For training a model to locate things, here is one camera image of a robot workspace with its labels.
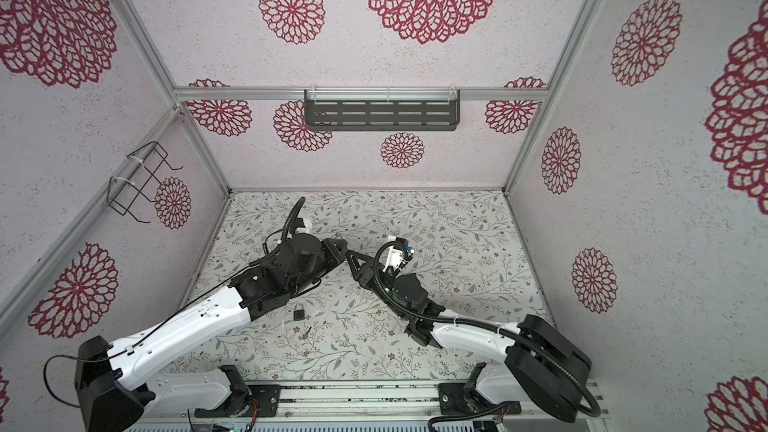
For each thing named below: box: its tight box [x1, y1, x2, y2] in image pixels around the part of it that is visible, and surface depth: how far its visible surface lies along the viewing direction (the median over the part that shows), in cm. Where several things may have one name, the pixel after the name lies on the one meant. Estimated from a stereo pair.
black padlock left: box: [293, 303, 305, 321], surface depth 89 cm
